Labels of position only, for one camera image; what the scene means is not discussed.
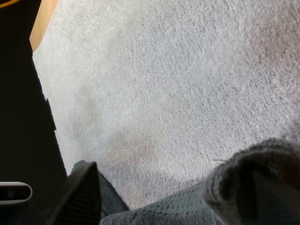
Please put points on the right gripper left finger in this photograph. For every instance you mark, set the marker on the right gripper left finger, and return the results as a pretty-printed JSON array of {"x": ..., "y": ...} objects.
[{"x": 80, "y": 199}]

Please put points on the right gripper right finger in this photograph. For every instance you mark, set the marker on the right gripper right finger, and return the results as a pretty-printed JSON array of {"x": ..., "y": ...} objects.
[{"x": 276, "y": 204}]

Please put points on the dark grey-green towel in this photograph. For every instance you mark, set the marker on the dark grey-green towel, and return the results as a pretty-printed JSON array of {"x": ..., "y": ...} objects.
[{"x": 178, "y": 208}]

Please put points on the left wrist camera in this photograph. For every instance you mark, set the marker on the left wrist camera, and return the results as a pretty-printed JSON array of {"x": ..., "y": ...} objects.
[{"x": 14, "y": 191}]

